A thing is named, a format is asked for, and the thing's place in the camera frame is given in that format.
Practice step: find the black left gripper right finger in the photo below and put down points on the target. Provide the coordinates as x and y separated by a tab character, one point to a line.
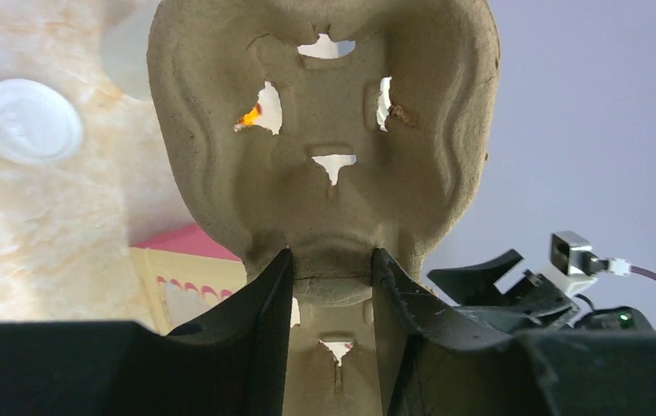
433	360

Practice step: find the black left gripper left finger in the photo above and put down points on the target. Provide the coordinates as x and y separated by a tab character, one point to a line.
230	360

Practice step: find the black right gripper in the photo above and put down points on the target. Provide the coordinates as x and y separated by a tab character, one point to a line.
534	302

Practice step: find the paper cakes gift bag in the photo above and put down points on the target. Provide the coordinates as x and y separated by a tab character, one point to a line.
185	273

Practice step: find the brown pulp cup carrier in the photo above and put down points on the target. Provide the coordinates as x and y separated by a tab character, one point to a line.
376	116

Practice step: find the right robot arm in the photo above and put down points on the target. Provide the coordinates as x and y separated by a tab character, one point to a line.
591	318

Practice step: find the orange toy car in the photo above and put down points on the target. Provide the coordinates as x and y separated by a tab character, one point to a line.
251	118

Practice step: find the stack of white lids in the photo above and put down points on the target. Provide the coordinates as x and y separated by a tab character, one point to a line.
38	125

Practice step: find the white straw holder cup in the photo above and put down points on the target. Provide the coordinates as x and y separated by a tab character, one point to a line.
124	44

